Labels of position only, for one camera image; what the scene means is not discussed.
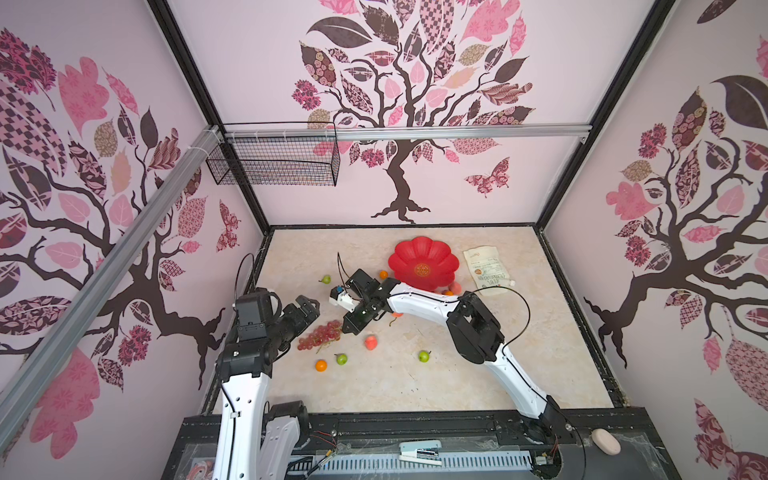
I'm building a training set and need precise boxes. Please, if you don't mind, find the purple fake grape bunch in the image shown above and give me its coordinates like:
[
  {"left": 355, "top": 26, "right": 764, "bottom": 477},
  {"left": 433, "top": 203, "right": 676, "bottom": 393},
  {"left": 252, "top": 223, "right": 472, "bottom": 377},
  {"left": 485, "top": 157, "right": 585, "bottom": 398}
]
[{"left": 298, "top": 320, "right": 342, "bottom": 350}]

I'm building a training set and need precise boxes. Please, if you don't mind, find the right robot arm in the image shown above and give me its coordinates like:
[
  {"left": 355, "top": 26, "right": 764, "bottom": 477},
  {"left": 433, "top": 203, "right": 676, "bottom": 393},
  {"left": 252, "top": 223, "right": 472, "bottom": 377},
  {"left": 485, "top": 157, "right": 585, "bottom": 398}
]
[{"left": 329, "top": 269, "right": 576, "bottom": 444}]

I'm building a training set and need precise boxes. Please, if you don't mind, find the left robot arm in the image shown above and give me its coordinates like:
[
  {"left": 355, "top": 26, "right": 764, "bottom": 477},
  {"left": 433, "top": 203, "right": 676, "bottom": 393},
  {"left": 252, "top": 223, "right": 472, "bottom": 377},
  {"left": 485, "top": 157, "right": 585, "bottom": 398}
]
[{"left": 212, "top": 288, "right": 320, "bottom": 479}]

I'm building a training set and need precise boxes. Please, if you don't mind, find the pink fake peach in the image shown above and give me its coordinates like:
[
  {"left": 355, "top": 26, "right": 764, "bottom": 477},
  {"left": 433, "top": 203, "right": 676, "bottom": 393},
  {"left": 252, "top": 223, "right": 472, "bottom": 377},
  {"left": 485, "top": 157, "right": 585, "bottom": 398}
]
[
  {"left": 448, "top": 282, "right": 463, "bottom": 296},
  {"left": 364, "top": 335, "right": 378, "bottom": 351},
  {"left": 389, "top": 312, "right": 403, "bottom": 327}
]

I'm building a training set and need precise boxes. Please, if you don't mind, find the red flower fruit bowl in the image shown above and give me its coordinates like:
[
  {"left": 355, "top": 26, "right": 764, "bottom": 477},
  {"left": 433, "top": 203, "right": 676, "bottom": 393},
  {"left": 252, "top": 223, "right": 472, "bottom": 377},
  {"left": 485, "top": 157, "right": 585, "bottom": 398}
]
[{"left": 388, "top": 236, "right": 460, "bottom": 291}]

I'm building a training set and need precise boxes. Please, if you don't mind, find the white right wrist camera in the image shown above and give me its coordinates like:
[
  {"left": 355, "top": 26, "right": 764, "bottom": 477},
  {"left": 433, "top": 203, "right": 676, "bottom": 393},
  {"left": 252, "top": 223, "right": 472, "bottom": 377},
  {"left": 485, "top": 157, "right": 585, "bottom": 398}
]
[{"left": 329, "top": 286, "right": 358, "bottom": 312}]

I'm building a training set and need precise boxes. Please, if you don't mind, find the black wire basket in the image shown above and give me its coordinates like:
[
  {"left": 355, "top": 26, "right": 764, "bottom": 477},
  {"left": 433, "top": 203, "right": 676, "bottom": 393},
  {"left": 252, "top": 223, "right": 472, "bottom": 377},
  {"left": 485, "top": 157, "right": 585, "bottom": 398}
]
[{"left": 206, "top": 120, "right": 341, "bottom": 187}]

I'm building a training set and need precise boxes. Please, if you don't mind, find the white slotted cable duct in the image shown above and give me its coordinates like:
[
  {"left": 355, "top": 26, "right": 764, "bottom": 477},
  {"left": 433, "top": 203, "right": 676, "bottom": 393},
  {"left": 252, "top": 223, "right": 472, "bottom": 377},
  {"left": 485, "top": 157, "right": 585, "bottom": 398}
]
[{"left": 310, "top": 451, "right": 532, "bottom": 479}]

